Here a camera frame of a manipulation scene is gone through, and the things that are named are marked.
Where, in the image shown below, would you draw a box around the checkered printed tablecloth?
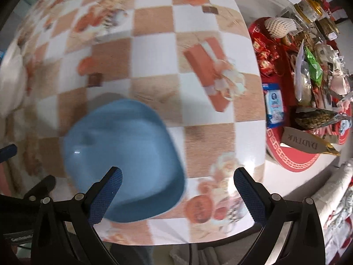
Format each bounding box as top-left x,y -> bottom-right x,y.
0,0 -> 269,247

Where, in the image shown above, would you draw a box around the white red printed blanket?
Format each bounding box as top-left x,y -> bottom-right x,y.
312,160 -> 353,265

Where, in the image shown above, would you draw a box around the person's jeans legs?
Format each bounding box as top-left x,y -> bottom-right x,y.
110,244 -> 155,265

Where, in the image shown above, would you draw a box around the pile of red candy packets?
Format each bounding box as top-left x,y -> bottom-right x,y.
252,37 -> 280,76

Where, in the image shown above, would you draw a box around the clear bag of seeds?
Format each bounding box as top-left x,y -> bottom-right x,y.
293,108 -> 346,131

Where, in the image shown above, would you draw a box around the blue bowl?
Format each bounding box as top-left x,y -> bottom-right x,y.
63,98 -> 186,223

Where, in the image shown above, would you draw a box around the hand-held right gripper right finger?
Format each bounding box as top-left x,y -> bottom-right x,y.
233,167 -> 326,265

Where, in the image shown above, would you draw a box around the fruit in white foam net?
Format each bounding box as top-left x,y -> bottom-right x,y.
265,17 -> 297,40

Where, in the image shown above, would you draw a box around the green snack packet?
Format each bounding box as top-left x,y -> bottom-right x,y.
303,45 -> 323,88

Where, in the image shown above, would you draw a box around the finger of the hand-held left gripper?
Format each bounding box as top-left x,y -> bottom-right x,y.
23,175 -> 56,200
0,144 -> 18,167

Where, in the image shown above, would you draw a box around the red round patterned tray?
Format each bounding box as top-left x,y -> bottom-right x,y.
247,17 -> 353,173

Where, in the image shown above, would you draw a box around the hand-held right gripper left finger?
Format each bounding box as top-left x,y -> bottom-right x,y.
31,166 -> 123,265

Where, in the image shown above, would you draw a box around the blue white tissue packet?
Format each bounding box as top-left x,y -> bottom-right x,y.
262,83 -> 286,129

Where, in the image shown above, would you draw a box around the beige ribbed cushion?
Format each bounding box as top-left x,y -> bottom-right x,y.
169,244 -> 244,265

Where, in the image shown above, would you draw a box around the clear plastic bag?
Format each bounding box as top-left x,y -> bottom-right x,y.
292,40 -> 314,105

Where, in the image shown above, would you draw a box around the glass jar with gold lid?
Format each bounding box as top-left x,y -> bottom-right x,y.
293,0 -> 325,23
314,19 -> 340,41

